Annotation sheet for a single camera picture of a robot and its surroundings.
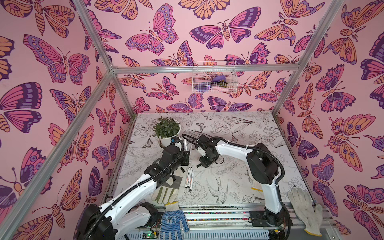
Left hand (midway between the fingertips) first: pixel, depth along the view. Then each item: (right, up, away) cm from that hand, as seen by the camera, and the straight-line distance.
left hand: (190, 151), depth 79 cm
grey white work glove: (-13, -23, +3) cm, 26 cm away
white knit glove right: (+60, -32, -6) cm, 68 cm away
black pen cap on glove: (-6, -12, +12) cm, 19 cm away
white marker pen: (-2, +2, -1) cm, 3 cm away
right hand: (+9, -9, +14) cm, 19 cm away
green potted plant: (-15, +12, +8) cm, 21 cm away
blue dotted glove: (-8, -34, -6) cm, 35 cm away
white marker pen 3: (0, -22, +4) cm, 22 cm away
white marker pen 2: (-2, -17, +8) cm, 19 cm away
